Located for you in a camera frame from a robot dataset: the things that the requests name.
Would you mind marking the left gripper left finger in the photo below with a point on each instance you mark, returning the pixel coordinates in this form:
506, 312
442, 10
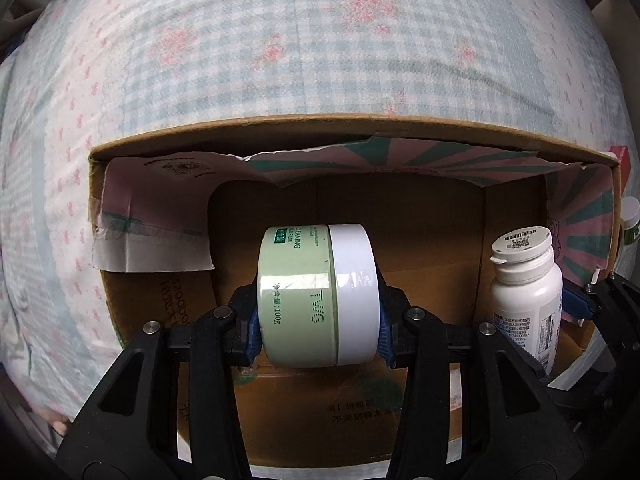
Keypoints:
166, 408

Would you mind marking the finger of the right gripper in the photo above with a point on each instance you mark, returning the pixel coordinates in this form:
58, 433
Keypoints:
575, 301

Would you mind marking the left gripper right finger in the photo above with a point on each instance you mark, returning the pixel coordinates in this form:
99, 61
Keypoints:
475, 406

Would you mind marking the green jar white lid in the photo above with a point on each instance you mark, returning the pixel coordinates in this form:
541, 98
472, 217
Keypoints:
318, 300

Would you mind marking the white pill bottle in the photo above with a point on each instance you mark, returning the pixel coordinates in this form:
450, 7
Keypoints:
526, 292

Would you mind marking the green patterned white jar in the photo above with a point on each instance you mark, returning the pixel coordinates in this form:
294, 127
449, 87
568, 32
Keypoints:
630, 218

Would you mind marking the small red box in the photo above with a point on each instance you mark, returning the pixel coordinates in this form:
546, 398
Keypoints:
621, 153

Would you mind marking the cardboard box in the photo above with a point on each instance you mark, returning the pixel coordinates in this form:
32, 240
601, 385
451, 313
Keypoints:
178, 217

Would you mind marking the checkered floral bed sheet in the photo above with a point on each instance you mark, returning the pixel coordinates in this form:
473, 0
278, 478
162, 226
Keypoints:
93, 71

